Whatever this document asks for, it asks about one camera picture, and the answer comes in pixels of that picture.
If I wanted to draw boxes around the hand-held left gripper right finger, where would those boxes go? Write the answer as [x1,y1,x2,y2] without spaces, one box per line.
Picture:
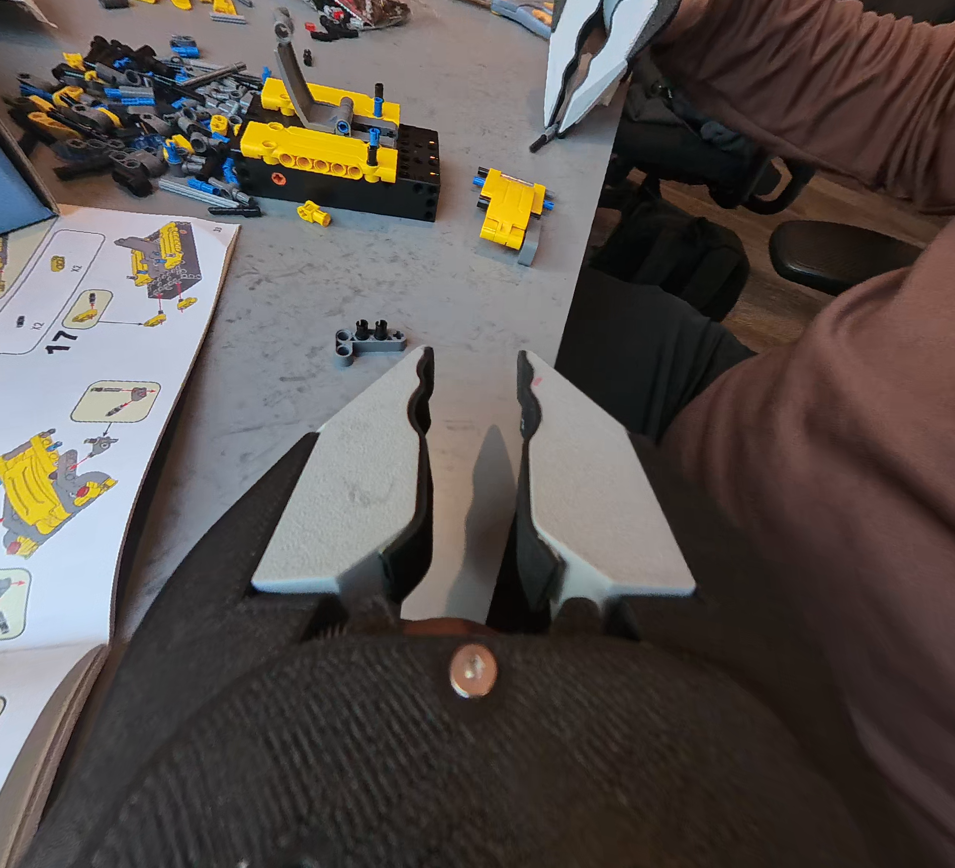
[512,349,699,618]

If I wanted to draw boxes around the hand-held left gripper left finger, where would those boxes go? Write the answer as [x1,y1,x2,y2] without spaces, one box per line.
[251,348,438,608]

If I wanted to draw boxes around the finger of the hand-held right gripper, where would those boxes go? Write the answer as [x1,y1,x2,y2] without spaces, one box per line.
[539,0,613,141]
[556,0,662,141]

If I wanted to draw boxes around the yellow brick panel piece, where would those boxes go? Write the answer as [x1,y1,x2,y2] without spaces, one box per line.
[474,167,556,269]

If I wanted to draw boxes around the yellow black brick vehicle model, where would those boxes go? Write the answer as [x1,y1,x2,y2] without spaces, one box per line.
[236,9,444,224]

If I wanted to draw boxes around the grey desk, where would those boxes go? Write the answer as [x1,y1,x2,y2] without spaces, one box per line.
[0,0,628,868]

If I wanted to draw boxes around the grey orange scissors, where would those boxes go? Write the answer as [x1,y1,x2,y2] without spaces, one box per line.
[411,0,558,42]

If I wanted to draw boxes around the dark grey angled beam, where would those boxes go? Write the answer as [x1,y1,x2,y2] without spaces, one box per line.
[335,318,408,366]

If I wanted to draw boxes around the black backpack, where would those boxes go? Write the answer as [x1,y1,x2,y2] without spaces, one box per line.
[594,194,752,320]

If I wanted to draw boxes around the building instruction booklet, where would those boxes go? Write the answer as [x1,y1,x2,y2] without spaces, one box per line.
[0,204,241,817]

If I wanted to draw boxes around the pile of small bricks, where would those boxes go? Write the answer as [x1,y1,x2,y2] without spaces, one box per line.
[0,33,267,221]

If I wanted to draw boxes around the blue cardboard box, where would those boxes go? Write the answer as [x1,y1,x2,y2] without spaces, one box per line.
[0,119,64,238]

